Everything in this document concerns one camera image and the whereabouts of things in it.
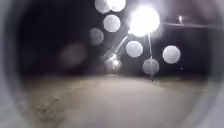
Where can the street lamp pole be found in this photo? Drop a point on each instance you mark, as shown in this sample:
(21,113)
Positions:
(149,46)

